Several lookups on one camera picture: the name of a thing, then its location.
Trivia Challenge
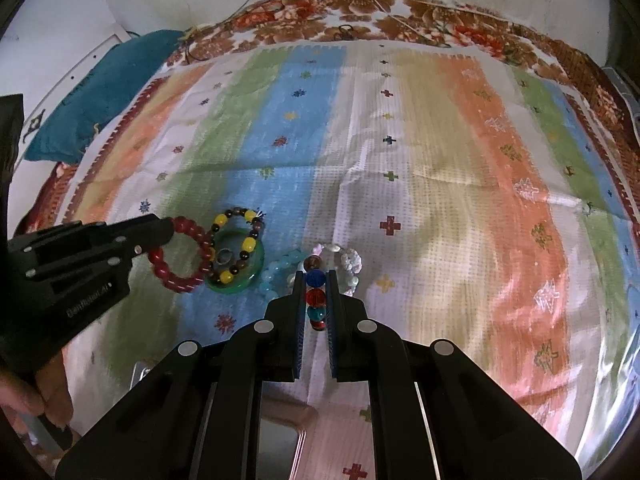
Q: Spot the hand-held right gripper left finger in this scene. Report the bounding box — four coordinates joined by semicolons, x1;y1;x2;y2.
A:
55;271;308;480

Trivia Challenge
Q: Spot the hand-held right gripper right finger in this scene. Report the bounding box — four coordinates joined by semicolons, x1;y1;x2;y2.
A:
326;280;583;480

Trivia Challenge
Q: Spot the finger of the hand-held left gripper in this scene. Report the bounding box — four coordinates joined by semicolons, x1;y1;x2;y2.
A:
7;214;177;262
25;239;172;297

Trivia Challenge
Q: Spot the multicoloured and white bead bracelet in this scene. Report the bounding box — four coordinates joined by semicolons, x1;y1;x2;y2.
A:
303;241;364;335

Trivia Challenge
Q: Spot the red bead bracelet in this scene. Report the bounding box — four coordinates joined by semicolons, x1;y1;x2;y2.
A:
147;215;217;295

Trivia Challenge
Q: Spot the pink jewelry box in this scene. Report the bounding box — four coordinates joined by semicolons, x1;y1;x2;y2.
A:
257;400;321;480

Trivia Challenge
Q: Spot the person's left hand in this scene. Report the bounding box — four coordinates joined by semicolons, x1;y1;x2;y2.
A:
0;350;76;431

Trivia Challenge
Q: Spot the green jade bangle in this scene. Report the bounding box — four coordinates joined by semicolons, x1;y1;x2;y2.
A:
207;230;265;295

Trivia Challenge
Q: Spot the teal cloth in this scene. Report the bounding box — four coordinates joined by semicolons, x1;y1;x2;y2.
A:
25;30;186;163

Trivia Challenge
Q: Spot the striped woven mat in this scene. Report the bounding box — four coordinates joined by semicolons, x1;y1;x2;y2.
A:
60;42;640;480

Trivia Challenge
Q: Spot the light blue bead bracelet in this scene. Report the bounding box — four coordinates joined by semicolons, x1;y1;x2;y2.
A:
257;249;306;301

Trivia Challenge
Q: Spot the yellow and black bead bracelet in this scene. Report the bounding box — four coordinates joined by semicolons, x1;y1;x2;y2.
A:
202;206;266;285

